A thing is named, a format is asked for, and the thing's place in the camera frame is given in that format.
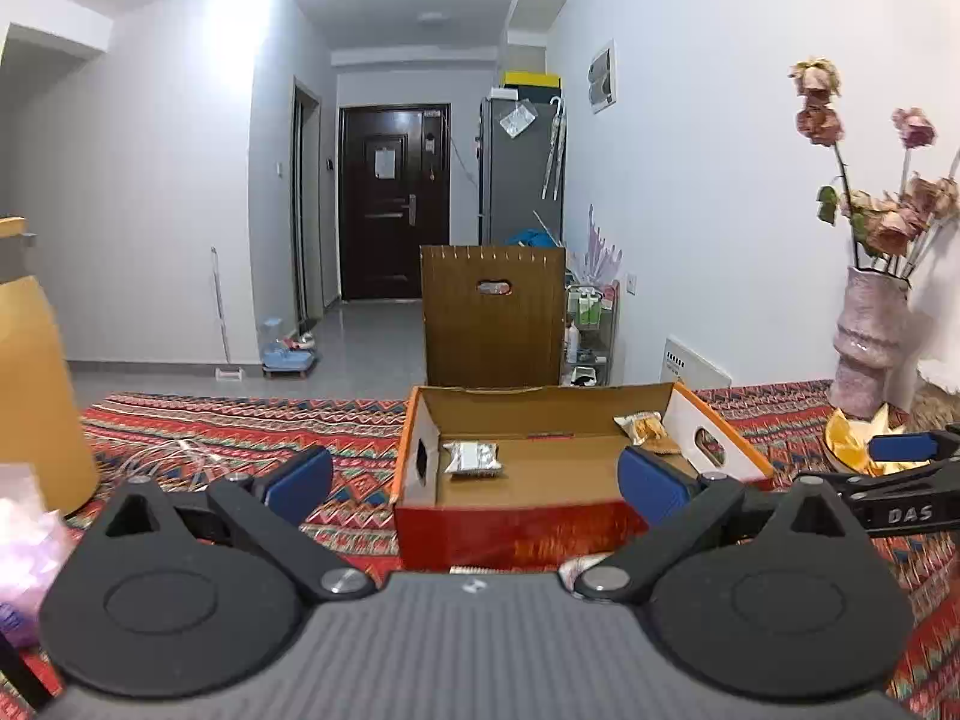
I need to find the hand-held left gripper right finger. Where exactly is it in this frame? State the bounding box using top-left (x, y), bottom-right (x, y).
top-left (570, 445), bottom-right (867, 605)

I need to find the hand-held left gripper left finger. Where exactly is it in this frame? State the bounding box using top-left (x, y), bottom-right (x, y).
top-left (75, 445), bottom-right (378, 605)

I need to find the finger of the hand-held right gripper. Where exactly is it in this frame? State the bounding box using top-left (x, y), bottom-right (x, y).
top-left (868, 424), bottom-right (960, 467)
top-left (793, 456), bottom-right (960, 509)

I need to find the yellow cracker snack packet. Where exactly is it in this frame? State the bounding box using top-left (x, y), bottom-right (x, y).
top-left (613, 411), bottom-right (680, 455)

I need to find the white red printed snack packet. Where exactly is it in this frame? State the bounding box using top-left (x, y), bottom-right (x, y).
top-left (559, 553), bottom-right (617, 593)

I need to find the red orange cardboard box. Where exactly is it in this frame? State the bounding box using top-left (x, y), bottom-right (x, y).
top-left (391, 381), bottom-right (776, 571)

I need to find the silver snack packet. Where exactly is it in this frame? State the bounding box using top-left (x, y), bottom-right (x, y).
top-left (442, 441), bottom-right (502, 479)

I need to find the pink ceramic vase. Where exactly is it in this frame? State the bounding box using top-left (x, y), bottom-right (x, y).
top-left (827, 265), bottom-right (911, 421)

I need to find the white flat heater panel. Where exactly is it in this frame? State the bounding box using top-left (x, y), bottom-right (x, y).
top-left (660, 336), bottom-right (732, 392)

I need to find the blue pet feeder stand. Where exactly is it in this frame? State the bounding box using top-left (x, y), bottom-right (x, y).
top-left (260, 319), bottom-right (320, 378)

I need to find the metal storage rack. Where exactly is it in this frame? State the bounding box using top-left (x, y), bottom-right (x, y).
top-left (564, 281), bottom-right (620, 388)

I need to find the white mop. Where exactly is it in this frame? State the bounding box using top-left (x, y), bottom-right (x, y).
top-left (211, 246), bottom-right (245, 382)

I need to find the brown wooden chair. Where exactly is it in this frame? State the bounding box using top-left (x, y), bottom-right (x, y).
top-left (420, 244), bottom-right (567, 389)

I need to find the dark interior door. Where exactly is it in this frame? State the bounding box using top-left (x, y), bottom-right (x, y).
top-left (292, 79), bottom-right (325, 323)

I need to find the dark entrance door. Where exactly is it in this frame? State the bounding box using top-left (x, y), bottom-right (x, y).
top-left (339, 105), bottom-right (451, 302)

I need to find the yellow thermos jug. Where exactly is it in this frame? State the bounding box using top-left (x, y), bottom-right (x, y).
top-left (0, 217), bottom-right (102, 518)

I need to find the purple tissue pack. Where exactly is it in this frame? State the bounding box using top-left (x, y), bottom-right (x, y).
top-left (0, 465), bottom-right (76, 650)

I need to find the grey refrigerator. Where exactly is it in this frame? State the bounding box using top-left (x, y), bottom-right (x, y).
top-left (478, 96), bottom-right (569, 247)

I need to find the white folded umbrella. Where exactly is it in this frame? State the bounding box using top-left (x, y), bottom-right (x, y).
top-left (541, 96), bottom-right (567, 201)

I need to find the clear plastic bag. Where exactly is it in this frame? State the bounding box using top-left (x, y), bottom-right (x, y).
top-left (499, 101), bottom-right (538, 138)

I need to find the thin pale cord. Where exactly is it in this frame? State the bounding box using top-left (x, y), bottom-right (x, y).
top-left (120, 441), bottom-right (248, 477)

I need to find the white wall panel box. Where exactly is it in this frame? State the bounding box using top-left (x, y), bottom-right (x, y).
top-left (587, 41), bottom-right (618, 114)

